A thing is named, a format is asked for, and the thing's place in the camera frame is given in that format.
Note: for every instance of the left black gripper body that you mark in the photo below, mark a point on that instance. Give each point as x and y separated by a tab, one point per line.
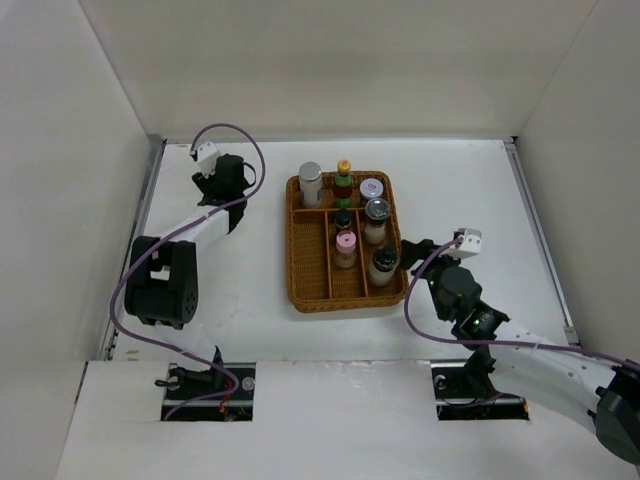
207	182

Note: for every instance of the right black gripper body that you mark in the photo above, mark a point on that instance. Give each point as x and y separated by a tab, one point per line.
434	273

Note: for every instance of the white bottle black cap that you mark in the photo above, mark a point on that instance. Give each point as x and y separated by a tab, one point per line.
382	267

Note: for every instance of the salt shaker silver cap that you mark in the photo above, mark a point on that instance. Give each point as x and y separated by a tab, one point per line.
377	212

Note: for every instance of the pink cap spice jar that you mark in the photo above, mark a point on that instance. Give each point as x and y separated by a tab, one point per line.
345	249

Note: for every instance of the small dark spice jar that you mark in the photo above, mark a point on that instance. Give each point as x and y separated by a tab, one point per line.
343	220

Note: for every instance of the jar with red white lid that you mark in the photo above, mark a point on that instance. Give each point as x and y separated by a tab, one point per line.
370	189

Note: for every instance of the white jar silver lid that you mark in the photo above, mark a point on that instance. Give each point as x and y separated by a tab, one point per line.
310	183

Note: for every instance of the red sauce bottle green label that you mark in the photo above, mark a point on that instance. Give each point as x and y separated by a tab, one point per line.
343	187

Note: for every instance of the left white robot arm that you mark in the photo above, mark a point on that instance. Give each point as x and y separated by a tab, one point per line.
163	290

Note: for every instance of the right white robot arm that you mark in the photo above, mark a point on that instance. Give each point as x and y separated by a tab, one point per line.
595	390

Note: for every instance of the brown wicker divided tray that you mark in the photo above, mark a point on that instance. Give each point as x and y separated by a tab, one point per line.
314	281

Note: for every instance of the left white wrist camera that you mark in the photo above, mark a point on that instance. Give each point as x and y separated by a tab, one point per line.
205	157

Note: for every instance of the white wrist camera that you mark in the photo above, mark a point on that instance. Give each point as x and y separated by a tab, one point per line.
205	157
469	243

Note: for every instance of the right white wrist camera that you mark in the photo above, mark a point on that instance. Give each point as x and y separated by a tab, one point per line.
469	243

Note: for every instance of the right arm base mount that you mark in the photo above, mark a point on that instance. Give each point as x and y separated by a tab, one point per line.
464	392

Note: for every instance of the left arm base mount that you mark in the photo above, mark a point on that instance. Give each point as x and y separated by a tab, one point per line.
204	396

